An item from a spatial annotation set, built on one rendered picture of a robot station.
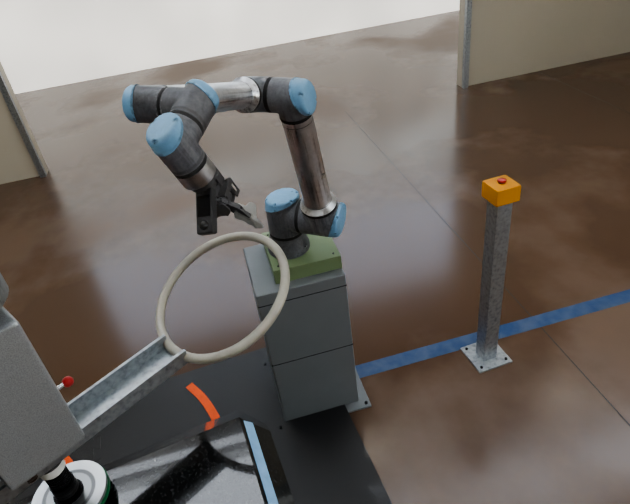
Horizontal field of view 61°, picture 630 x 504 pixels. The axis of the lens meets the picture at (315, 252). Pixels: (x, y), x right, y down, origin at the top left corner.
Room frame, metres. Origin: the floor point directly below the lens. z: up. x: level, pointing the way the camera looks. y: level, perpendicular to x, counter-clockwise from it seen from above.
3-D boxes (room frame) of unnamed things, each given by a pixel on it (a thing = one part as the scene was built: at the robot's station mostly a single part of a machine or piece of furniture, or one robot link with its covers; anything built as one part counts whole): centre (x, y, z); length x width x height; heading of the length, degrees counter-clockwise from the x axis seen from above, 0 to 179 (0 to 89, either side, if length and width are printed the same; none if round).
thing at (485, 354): (2.03, -0.85, 0.54); 0.20 x 0.20 x 1.09; 14
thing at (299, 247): (2.00, 0.11, 0.98); 0.19 x 0.19 x 0.10
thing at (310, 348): (2.01, 0.11, 0.43); 0.50 x 0.50 x 0.85; 10
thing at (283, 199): (1.99, 0.10, 1.11); 0.17 x 0.15 x 0.18; 65
